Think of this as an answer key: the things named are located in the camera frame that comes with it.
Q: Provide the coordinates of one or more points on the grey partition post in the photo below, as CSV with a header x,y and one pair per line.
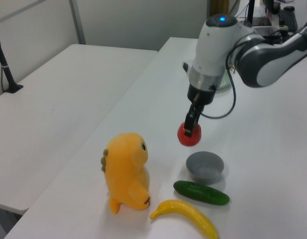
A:
x,y
77,22

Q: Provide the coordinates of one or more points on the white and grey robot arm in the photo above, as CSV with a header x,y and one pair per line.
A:
x,y
257,49

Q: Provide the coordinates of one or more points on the grey round bowl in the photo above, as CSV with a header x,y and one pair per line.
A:
x,y
205,169

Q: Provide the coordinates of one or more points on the white side table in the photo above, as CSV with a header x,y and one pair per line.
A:
x,y
56,119

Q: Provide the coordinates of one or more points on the black monitor pole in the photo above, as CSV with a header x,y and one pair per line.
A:
x,y
251,12

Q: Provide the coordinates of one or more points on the yellow plush dinosaur toy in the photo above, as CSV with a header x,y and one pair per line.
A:
x,y
126,169

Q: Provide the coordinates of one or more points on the black keyboard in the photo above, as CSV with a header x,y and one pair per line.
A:
x,y
287,18

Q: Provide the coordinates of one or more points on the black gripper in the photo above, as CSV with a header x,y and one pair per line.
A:
x,y
201,95

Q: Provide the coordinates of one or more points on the green cucumber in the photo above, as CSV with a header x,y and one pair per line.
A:
x,y
200,193

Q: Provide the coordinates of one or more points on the yellow banana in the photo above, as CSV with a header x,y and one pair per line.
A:
x,y
188,211

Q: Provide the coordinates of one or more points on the pale green round plate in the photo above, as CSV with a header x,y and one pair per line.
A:
x,y
224,83

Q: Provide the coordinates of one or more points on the red apple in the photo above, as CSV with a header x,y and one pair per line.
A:
x,y
193,138

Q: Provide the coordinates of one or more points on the black camera stand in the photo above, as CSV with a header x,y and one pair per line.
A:
x,y
5,67

